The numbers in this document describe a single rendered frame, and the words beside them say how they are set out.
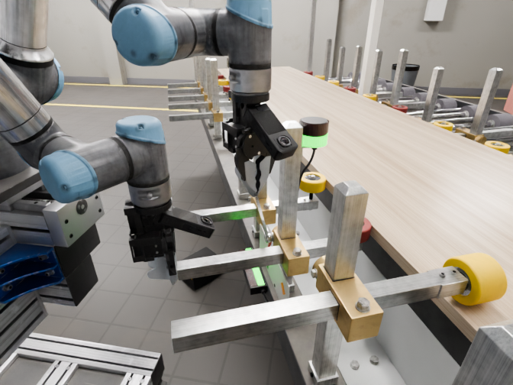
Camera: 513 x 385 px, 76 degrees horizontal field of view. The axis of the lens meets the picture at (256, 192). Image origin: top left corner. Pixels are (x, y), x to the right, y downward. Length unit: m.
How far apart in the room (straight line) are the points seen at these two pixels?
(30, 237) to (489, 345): 0.79
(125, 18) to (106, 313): 1.62
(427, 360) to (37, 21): 1.03
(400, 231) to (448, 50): 6.78
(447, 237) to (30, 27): 0.98
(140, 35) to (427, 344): 0.73
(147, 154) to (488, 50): 7.41
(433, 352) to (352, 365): 0.20
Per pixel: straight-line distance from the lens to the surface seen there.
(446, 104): 2.51
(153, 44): 0.48
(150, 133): 0.56
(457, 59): 7.57
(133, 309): 1.90
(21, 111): 0.61
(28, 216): 0.81
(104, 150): 0.55
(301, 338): 0.80
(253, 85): 0.59
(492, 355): 0.32
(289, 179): 0.70
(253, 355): 1.63
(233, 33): 0.59
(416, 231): 0.83
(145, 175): 0.59
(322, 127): 0.67
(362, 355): 0.91
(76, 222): 0.80
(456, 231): 0.88
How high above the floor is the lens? 1.33
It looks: 28 degrees down
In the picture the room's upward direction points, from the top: straight up
